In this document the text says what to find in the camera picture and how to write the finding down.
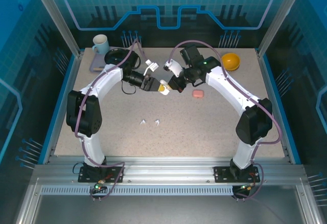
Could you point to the orange bowl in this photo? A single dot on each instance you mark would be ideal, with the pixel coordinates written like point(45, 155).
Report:
point(231, 60)

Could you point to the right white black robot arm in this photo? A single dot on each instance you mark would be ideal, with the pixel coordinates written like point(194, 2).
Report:
point(253, 126)

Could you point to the blue table edge trim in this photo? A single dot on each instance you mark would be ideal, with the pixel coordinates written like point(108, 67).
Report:
point(276, 93)
point(48, 132)

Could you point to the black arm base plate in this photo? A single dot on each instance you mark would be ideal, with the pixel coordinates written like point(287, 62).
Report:
point(87, 176)
point(222, 175)

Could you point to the light blue mug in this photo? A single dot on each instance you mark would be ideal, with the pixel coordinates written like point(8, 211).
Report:
point(102, 46)

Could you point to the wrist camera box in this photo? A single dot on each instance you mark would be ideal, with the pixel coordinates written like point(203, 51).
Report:
point(150, 66)
point(175, 66)

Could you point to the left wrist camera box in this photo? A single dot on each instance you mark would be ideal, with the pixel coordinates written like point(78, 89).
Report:
point(150, 66)

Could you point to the purple plastic tray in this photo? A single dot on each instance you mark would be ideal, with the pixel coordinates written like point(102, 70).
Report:
point(98, 61)

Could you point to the black plate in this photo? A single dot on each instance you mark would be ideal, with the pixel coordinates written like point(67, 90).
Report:
point(112, 56)

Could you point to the aluminum mounting rail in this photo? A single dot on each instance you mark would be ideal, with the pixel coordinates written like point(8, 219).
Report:
point(166, 167)

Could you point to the aluminum frame post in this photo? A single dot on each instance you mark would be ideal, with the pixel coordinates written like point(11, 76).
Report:
point(278, 19)
point(56, 17)

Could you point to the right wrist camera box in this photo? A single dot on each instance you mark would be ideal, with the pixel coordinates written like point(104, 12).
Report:
point(175, 66)

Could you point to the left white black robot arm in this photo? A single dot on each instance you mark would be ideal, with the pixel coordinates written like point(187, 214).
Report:
point(87, 116)

